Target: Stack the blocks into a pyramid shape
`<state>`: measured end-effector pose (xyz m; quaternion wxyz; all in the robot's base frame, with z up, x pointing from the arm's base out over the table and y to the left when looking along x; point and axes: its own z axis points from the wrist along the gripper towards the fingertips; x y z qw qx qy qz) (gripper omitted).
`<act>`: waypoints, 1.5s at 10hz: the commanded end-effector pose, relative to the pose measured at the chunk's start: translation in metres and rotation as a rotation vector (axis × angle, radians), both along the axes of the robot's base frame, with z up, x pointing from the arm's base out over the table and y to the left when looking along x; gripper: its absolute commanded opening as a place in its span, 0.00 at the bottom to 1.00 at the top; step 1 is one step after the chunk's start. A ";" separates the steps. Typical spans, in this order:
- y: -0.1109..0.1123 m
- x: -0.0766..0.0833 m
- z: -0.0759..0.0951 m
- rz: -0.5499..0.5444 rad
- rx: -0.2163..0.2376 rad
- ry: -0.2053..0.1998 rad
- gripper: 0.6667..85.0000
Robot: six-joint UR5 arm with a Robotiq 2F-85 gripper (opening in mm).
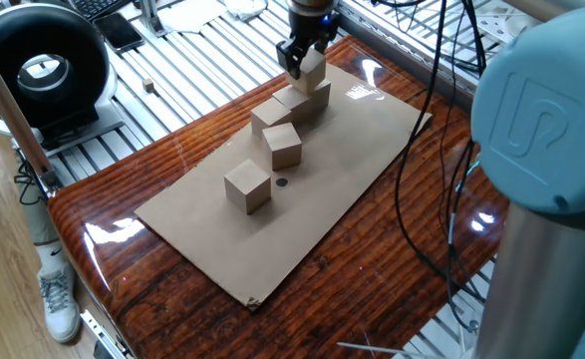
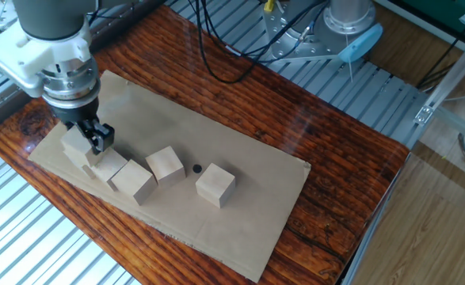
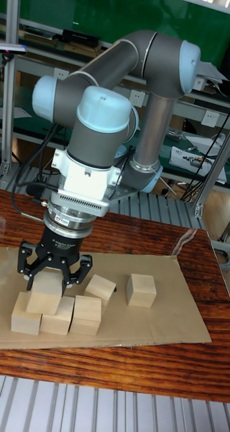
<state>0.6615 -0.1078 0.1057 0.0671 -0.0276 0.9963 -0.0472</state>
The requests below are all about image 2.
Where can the yellow plug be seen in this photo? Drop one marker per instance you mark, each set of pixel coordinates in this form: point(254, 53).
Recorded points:
point(269, 5)

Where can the green board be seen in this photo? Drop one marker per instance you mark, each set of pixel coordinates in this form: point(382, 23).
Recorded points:
point(434, 12)

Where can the black round dot sticker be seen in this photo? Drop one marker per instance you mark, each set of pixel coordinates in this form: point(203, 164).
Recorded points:
point(197, 169)

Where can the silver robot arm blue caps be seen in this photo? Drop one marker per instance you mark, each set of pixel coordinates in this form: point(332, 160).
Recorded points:
point(54, 16)

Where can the glossy wood-grain board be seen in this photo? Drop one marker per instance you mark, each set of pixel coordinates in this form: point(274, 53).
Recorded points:
point(295, 118)

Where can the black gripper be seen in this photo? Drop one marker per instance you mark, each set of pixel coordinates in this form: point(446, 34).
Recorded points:
point(73, 112)

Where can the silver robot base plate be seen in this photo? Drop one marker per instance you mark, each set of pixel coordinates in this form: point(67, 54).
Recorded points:
point(291, 47)

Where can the brown cardboard sheet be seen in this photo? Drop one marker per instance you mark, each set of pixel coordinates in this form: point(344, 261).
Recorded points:
point(236, 237)

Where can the wooden cube block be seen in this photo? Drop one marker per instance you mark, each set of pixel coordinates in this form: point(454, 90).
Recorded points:
point(87, 172)
point(134, 180)
point(215, 184)
point(165, 164)
point(111, 168)
point(75, 146)

